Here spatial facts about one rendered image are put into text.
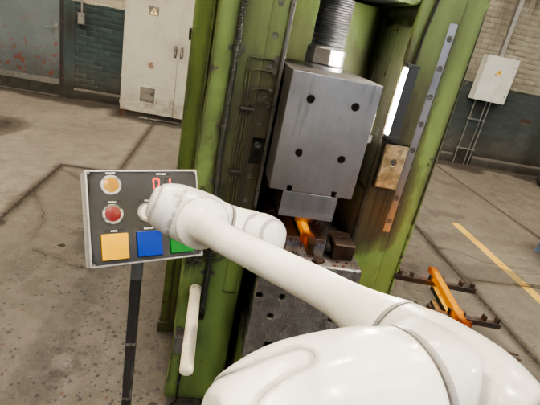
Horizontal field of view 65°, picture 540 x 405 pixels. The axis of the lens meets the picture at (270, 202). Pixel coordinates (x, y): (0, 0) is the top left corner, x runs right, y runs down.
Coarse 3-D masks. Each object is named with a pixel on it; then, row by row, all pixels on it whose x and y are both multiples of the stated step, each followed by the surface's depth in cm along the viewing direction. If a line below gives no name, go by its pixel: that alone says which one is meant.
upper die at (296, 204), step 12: (276, 192) 158; (288, 192) 147; (300, 192) 147; (276, 204) 154; (288, 204) 148; (300, 204) 149; (312, 204) 149; (324, 204) 150; (300, 216) 151; (312, 216) 151; (324, 216) 152
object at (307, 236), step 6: (300, 222) 162; (306, 228) 158; (306, 234) 151; (312, 234) 152; (306, 240) 152; (312, 240) 147; (306, 246) 151; (312, 246) 145; (306, 252) 147; (312, 252) 146
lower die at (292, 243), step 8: (272, 200) 185; (272, 208) 177; (280, 216) 168; (288, 216) 170; (288, 224) 163; (296, 224) 162; (312, 224) 166; (288, 232) 156; (296, 232) 157; (312, 232) 158; (320, 232) 161; (288, 240) 154; (296, 240) 155; (320, 240) 155; (288, 248) 156; (296, 248) 156; (304, 248) 156; (320, 248) 157; (312, 256) 158
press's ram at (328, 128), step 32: (288, 64) 143; (288, 96) 134; (320, 96) 134; (352, 96) 135; (288, 128) 138; (320, 128) 139; (352, 128) 140; (288, 160) 142; (320, 160) 143; (352, 160) 144; (320, 192) 148; (352, 192) 149
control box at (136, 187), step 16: (80, 176) 125; (96, 176) 121; (112, 176) 123; (128, 176) 126; (144, 176) 128; (160, 176) 131; (176, 176) 134; (192, 176) 137; (96, 192) 121; (112, 192) 123; (128, 192) 125; (144, 192) 128; (96, 208) 120; (128, 208) 125; (96, 224) 120; (112, 224) 122; (128, 224) 125; (144, 224) 127; (96, 240) 120; (96, 256) 119; (144, 256) 126; (160, 256) 129; (176, 256) 131
